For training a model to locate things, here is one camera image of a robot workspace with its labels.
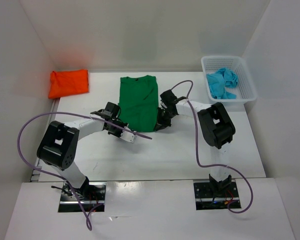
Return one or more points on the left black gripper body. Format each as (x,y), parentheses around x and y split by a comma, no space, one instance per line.
(114,130)

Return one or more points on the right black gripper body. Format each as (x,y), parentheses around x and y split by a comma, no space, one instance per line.
(164,117)

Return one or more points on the green t-shirt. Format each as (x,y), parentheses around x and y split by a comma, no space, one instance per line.
(139,102)

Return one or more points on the light blue t-shirt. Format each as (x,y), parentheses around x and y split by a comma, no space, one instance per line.
(220,80)

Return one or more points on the orange t-shirt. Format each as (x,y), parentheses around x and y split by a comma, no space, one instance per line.
(68,83)

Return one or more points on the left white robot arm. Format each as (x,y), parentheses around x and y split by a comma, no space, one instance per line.
(59,145)

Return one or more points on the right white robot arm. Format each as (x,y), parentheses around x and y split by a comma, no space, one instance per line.
(217,130)

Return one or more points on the white plastic basket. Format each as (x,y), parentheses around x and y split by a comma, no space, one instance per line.
(245,90)

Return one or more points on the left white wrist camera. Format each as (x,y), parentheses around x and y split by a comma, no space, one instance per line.
(127,136)

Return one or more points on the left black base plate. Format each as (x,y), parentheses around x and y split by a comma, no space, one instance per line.
(93,202)

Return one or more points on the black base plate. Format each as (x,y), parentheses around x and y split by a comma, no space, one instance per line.
(93,202)
(206,199)

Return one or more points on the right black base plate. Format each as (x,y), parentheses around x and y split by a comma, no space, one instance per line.
(206,199)

